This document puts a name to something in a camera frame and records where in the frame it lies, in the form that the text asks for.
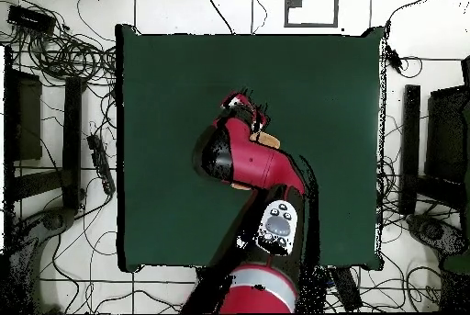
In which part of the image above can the orange terry towel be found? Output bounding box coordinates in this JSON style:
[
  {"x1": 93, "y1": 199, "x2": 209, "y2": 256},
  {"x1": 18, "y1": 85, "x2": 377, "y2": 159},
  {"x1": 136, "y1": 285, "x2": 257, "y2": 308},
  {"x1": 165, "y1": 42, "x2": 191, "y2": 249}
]
[{"x1": 229, "y1": 129, "x2": 282, "y2": 192}]

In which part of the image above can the dark green tablecloth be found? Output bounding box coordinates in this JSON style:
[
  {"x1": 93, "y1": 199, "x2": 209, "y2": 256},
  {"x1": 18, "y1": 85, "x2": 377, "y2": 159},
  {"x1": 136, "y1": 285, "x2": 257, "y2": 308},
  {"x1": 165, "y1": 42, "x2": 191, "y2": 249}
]
[{"x1": 114, "y1": 23, "x2": 386, "y2": 273}]

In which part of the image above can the black power strip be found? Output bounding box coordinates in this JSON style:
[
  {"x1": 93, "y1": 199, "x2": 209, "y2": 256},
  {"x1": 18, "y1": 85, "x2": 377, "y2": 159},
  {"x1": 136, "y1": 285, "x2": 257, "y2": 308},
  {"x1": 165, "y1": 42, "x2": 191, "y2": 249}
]
[
  {"x1": 327, "y1": 265, "x2": 364, "y2": 312},
  {"x1": 86, "y1": 133, "x2": 117, "y2": 197}
]

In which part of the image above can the black power adapter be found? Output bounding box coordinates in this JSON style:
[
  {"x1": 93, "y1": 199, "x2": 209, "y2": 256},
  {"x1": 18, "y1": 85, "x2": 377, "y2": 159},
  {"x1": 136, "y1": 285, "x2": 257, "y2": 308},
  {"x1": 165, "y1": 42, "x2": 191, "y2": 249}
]
[{"x1": 385, "y1": 44, "x2": 404, "y2": 75}]

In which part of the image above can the black upright bar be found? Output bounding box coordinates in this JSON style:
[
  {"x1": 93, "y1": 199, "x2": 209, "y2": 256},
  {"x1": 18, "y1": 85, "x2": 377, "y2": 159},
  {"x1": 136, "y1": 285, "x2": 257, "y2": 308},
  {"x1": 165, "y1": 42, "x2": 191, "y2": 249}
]
[
  {"x1": 398, "y1": 84, "x2": 422, "y2": 216},
  {"x1": 62, "y1": 76, "x2": 84, "y2": 209}
]

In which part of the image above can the dark brown box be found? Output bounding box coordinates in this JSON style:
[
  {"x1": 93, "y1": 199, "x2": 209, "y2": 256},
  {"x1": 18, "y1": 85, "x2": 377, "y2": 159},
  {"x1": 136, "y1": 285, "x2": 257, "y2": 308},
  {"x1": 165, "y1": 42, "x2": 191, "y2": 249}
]
[{"x1": 13, "y1": 69, "x2": 44, "y2": 162}]

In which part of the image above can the dark cabinet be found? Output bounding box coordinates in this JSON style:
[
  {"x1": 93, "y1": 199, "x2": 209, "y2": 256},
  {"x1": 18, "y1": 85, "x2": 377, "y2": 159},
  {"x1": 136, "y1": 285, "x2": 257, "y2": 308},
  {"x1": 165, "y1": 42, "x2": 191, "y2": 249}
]
[{"x1": 423, "y1": 84, "x2": 470, "y2": 184}]

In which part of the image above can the grey stand foot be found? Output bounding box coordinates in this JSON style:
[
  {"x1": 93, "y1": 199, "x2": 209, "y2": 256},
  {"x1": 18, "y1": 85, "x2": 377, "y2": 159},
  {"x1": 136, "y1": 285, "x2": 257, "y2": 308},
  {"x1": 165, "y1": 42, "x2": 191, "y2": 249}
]
[
  {"x1": 6, "y1": 207, "x2": 78, "y2": 314},
  {"x1": 405, "y1": 213, "x2": 469, "y2": 257}
]

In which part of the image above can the black electronics box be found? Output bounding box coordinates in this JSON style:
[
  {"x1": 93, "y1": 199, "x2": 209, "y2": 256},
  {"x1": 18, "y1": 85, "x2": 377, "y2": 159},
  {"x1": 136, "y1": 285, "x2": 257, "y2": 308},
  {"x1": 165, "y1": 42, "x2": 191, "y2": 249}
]
[{"x1": 6, "y1": 4, "x2": 57, "y2": 35}]

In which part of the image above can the tangled black cable bundle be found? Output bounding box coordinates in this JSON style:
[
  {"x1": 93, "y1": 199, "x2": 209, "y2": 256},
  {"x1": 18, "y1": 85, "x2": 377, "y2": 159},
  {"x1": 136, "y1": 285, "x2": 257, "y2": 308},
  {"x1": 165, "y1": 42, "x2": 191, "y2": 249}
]
[{"x1": 0, "y1": 0, "x2": 118, "y2": 88}]

